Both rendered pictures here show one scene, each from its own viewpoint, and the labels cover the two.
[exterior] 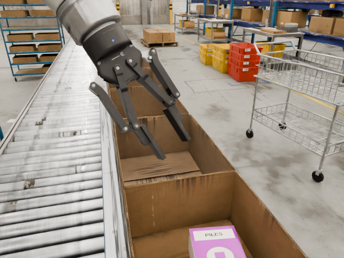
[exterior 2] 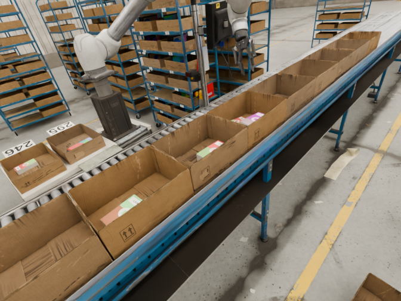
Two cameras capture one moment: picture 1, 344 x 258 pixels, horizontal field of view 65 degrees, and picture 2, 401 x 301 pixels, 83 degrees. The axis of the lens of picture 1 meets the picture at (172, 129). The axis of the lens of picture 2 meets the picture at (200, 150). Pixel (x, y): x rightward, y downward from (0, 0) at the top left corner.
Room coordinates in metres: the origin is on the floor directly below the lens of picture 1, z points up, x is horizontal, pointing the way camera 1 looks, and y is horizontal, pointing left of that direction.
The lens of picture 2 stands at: (-0.43, -1.02, 1.61)
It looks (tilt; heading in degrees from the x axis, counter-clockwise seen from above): 34 degrees down; 65
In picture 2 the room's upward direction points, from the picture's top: 9 degrees counter-clockwise
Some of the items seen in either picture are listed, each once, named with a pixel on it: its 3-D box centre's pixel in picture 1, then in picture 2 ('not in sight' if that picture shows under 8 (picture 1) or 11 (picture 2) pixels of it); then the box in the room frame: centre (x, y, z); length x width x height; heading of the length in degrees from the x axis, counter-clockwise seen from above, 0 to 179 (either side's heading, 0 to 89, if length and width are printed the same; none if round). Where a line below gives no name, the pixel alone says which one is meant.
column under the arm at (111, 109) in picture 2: not in sight; (112, 113); (-0.28, 0.82, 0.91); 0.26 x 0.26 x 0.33; 20
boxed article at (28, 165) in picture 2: not in sight; (26, 166); (-0.96, 0.73, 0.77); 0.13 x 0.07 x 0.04; 19
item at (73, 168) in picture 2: not in sight; (80, 146); (-0.60, 0.83, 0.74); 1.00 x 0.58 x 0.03; 20
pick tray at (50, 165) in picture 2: not in sight; (33, 165); (-0.91, 0.66, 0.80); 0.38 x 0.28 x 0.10; 108
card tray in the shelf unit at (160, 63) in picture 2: not in sight; (160, 59); (0.60, 1.90, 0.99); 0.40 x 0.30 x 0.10; 102
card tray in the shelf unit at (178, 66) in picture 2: not in sight; (185, 62); (0.72, 1.44, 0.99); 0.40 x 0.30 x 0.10; 101
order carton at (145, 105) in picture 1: (145, 116); (307, 77); (1.13, 0.12, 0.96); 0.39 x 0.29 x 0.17; 14
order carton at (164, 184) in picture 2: not in sight; (135, 194); (-0.40, -0.27, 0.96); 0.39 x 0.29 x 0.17; 14
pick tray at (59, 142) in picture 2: not in sight; (76, 141); (-0.61, 0.79, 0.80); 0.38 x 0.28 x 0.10; 108
